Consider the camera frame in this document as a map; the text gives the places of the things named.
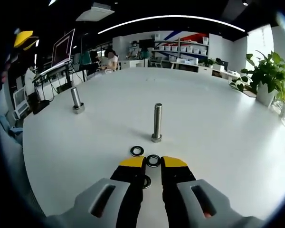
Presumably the small steel washer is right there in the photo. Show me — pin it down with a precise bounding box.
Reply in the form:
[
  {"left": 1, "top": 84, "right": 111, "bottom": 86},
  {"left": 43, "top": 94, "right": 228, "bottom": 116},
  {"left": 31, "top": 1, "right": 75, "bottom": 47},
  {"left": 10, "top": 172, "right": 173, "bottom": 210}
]
[
  {"left": 145, "top": 154, "right": 161, "bottom": 167},
  {"left": 142, "top": 176, "right": 152, "bottom": 190},
  {"left": 130, "top": 145, "right": 145, "bottom": 158}
]

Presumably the curved ceiling light strip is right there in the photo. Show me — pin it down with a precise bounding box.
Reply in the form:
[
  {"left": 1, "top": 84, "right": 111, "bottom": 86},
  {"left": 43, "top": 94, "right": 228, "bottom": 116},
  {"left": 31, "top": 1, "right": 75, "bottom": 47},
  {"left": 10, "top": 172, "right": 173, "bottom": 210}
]
[{"left": 97, "top": 15, "right": 246, "bottom": 35}]

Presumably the metal storage shelf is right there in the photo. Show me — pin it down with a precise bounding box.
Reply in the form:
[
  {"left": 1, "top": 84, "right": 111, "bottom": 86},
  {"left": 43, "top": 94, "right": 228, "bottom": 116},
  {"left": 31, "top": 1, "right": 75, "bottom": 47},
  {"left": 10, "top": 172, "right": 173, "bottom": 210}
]
[{"left": 152, "top": 34, "right": 210, "bottom": 64}]

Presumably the black monitor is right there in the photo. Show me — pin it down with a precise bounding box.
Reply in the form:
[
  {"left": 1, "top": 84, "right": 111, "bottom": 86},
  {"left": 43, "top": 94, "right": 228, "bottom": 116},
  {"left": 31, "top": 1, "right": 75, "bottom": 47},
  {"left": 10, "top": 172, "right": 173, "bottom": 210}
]
[{"left": 138, "top": 38, "right": 155, "bottom": 49}]

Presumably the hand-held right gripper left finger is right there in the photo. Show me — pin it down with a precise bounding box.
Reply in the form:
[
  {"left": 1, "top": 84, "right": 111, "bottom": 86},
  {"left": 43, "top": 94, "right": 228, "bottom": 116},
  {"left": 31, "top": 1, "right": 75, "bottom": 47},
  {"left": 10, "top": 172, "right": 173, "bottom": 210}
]
[{"left": 47, "top": 156, "right": 147, "bottom": 228}]

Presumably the light blue cloth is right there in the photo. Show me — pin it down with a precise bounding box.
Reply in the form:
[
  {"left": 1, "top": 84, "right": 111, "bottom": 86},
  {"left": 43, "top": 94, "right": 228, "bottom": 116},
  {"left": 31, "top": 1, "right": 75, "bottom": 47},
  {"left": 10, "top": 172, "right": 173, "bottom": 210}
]
[{"left": 0, "top": 115, "right": 24, "bottom": 143}]

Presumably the green board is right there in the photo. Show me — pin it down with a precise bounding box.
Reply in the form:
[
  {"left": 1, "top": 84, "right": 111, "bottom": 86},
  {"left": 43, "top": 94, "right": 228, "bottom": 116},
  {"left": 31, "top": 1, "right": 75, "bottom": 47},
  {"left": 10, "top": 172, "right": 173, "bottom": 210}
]
[{"left": 79, "top": 50, "right": 91, "bottom": 65}]

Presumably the small green desk plant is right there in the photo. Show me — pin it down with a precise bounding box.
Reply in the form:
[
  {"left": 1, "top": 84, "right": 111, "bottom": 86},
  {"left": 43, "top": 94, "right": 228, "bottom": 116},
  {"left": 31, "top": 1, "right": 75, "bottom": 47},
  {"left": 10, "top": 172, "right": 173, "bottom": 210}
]
[{"left": 199, "top": 57, "right": 216, "bottom": 67}]

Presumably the black laptop stand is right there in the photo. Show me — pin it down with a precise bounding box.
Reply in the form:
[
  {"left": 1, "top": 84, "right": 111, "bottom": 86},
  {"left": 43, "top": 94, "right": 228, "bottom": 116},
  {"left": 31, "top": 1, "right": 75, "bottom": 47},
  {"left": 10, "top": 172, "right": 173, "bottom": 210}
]
[{"left": 33, "top": 63, "right": 73, "bottom": 101}]

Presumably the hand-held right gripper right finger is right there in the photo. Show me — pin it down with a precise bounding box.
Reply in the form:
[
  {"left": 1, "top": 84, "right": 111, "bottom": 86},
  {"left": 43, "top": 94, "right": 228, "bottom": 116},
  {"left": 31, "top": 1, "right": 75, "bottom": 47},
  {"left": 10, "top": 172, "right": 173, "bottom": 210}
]
[{"left": 161, "top": 155, "right": 264, "bottom": 228}]

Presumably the white frame cart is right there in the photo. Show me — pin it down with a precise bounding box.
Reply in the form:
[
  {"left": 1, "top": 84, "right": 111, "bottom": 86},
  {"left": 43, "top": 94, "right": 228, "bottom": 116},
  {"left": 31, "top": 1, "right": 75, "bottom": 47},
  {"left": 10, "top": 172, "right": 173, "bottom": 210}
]
[{"left": 12, "top": 87, "right": 30, "bottom": 120}]

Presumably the black rounded object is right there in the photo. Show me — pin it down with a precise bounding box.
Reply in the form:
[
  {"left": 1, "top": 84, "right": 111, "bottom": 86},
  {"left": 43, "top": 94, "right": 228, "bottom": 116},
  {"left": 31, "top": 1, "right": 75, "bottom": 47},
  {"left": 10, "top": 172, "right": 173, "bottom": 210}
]
[{"left": 33, "top": 100, "right": 50, "bottom": 115}]

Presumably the white office desk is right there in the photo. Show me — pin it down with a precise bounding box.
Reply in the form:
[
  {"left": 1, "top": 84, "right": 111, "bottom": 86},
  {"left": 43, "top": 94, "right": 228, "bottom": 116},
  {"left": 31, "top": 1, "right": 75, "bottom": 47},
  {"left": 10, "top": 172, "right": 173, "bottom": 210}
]
[{"left": 170, "top": 60, "right": 243, "bottom": 82}]

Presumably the white laptop with red screen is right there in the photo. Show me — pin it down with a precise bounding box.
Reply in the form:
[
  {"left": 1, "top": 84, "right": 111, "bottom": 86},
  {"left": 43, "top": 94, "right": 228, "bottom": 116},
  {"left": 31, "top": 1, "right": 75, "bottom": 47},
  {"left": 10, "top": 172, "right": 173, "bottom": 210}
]
[{"left": 32, "top": 28, "right": 76, "bottom": 83}]

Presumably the thick steel threaded stud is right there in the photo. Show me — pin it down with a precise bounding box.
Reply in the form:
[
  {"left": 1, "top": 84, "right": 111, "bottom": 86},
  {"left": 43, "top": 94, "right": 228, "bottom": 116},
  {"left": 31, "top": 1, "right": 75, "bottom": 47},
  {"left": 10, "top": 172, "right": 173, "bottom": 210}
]
[{"left": 70, "top": 87, "right": 86, "bottom": 115}]

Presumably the potted green plant white pot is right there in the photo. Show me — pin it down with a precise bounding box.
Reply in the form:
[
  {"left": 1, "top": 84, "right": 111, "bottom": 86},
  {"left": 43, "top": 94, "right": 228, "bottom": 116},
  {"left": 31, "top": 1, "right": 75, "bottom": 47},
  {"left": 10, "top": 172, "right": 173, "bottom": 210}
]
[{"left": 228, "top": 50, "right": 285, "bottom": 108}]

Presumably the thin steel threaded stud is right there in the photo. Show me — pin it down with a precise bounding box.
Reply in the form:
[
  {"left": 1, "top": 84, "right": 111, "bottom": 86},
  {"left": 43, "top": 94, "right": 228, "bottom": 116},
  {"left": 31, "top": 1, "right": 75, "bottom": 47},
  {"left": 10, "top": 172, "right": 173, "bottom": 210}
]
[{"left": 151, "top": 103, "right": 163, "bottom": 143}]

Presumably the ceiling air conditioner unit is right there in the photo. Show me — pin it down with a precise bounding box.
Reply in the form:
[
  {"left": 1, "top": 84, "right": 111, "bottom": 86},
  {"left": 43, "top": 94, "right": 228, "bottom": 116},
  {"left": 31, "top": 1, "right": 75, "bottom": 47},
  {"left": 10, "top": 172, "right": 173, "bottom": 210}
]
[{"left": 75, "top": 6, "right": 115, "bottom": 22}]

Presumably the row of white storage bins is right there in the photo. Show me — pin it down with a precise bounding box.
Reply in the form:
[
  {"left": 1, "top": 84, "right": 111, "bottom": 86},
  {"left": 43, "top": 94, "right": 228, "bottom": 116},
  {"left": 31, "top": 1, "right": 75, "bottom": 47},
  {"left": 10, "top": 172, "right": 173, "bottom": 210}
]
[{"left": 159, "top": 45, "right": 209, "bottom": 57}]

